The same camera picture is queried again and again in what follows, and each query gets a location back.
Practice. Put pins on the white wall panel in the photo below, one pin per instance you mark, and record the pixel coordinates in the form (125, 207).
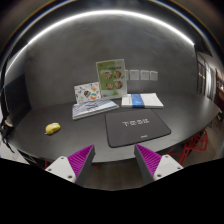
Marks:
(134, 74)
(144, 74)
(153, 75)

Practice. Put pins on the grey striped book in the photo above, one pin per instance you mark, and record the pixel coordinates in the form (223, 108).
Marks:
(92, 107)

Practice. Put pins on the yellow computer mouse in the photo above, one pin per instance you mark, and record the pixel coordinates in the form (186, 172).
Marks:
(52, 128)

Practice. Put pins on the white ceiling light strip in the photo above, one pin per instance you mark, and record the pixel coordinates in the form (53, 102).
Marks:
(74, 44)

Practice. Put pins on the black mouse pad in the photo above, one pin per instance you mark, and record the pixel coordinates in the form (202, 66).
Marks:
(134, 126)

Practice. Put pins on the red metal table frame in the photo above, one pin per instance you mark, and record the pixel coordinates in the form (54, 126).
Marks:
(196, 143)

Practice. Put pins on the white and blue book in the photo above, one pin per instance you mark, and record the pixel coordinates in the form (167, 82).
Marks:
(146, 100)

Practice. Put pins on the green food poster booklet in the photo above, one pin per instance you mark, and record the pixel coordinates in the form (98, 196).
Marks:
(112, 78)

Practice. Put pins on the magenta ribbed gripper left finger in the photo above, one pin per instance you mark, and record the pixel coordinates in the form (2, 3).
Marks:
(75, 167)

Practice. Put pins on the white sticker sheet card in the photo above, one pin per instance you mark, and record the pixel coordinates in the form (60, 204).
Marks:
(87, 92)

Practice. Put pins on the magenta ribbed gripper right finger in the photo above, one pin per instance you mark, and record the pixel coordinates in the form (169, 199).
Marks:
(154, 166)

